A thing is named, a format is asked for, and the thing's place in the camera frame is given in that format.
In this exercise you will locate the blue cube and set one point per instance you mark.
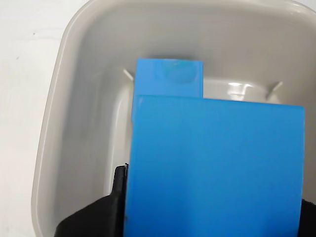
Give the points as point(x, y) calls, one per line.
point(170, 79)
point(212, 168)

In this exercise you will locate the grey plastic bin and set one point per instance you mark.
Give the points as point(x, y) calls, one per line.
point(93, 98)

